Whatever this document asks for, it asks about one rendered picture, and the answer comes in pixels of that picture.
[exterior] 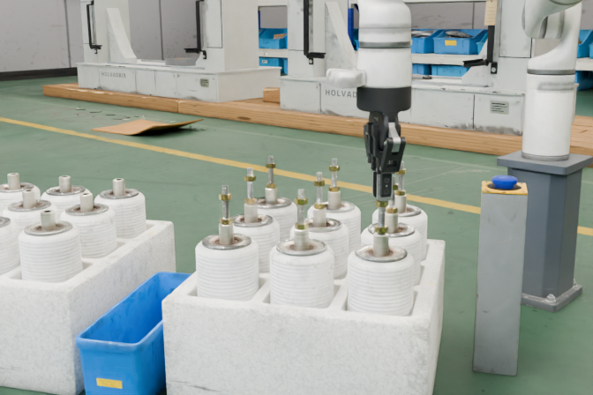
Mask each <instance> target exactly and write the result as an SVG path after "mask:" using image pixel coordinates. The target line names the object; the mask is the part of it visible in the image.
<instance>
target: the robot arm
mask: <svg viewBox="0 0 593 395"><path fill-rule="evenodd" d="M582 1H583V0H526V2H525V4H524V5H523V10H522V28H523V31H524V33H525V34H526V35H527V36H528V37H529V38H532V39H560V41H559V45H558V46H557V47H556V48H555V49H553V50H552V51H550V52H548V53H546V54H544V55H541V56H537V57H533V58H531V59H529V61H528V64H527V77H526V93H525V107H524V122H523V137H522V157H523V158H525V159H529V160H540V161H563V160H568V159H569V148H570V138H571V125H572V114H573V102H574V78H575V66H576V57H577V46H578V38H579V32H580V26H581V19H582ZM357 4H358V8H359V15H360V18H359V49H358V58H357V69H356V70H343V69H328V70H327V84H329V85H330V86H334V87H337V88H341V89H343V88H356V89H357V108H358V109H359V110H362V111H366V112H370V114H369V122H367V123H366V124H364V127H363V131H364V142H365V148H366V155H367V161H368V163H371V164H370V167H371V169H372V170H374V171H372V195H373V196H374V197H376V198H377V199H378V200H379V201H387V200H391V199H392V198H393V174H394V173H395V172H399V170H400V166H401V163H402V156H403V153H404V148H405V145H406V138H405V137H400V135H401V125H400V124H399V118H398V113H399V112H401V111H407V110H409V109H410V108H411V88H412V59H411V48H410V47H411V14H410V10H409V7H408V6H407V5H406V4H405V3H404V2H403V1H402V0H357ZM389 161H390V163H389Z"/></svg>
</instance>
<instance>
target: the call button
mask: <svg viewBox="0 0 593 395"><path fill-rule="evenodd" d="M492 183H494V187H496V188H501V189H512V188H514V185H515V184H517V178H516V177H514V176H511V175H495V176H494V177H493V178H492Z"/></svg>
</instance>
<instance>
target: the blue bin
mask: <svg viewBox="0 0 593 395"><path fill-rule="evenodd" d="M190 276H192V273H181V272H156V273H154V274H153V275H152V276H150V277H149V278H148V279H147V280H145V281H144V282H143V283H142V284H140V285H139V286H138V287H136V288H135V289H134V290H133V291H131V292H130V293H129V294H128V295H126V296H125V297H124V298H123V299H122V300H121V301H120V302H118V303H117V304H116V305H114V306H113V307H112V308H111V309H109V310H108V311H107V312H105V313H104V314H103V315H102V316H100V317H99V318H98V319H96V320H95V321H94V322H93V323H91V324H90V325H89V326H88V327H87V328H86V329H85V330H83V331H82V332H81V333H79V334H78V335H77V337H76V346H77V348H79V352H80V360H81V366H82V372H83V379H84V386H85V392H86V395H160V394H161V393H162V392H163V390H164V389H165V388H166V387H167V385H166V368H165V352H164V335H163V318H162V301H163V300H164V299H165V298H166V297H167V296H168V295H169V294H172V292H173V291H174V290H175V289H176V288H178V287H179V286H180V285H181V284H182V283H183V282H185V281H186V280H187V279H188V278H189V277H190Z"/></svg>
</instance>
